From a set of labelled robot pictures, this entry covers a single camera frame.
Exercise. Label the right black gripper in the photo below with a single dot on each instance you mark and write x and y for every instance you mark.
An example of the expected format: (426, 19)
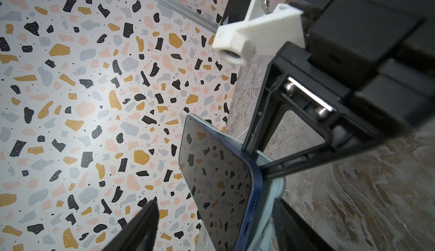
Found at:
(366, 73)

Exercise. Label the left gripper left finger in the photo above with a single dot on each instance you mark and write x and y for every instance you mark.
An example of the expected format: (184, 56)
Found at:
(140, 233)

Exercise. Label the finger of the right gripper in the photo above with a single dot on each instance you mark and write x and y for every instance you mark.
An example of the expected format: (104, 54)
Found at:
(312, 159)
(265, 119)

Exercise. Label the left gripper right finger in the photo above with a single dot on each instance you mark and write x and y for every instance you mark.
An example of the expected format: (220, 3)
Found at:
(292, 232)

